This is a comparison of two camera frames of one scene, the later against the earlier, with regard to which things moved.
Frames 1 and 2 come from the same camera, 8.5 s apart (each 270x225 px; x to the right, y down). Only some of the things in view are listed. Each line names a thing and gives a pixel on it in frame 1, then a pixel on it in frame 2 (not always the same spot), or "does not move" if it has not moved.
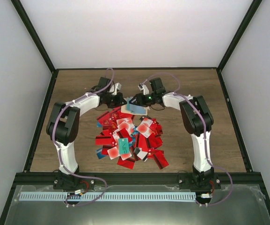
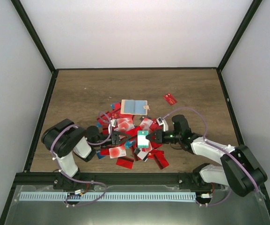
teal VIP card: (124, 146) to (142, 142)
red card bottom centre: (127, 163) does not move
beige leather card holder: (134, 109) does not move
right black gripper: (140, 101) to (160, 138)
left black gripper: (119, 101) to (115, 136)
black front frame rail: (47, 179) does not move
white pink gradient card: (126, 123) does not move
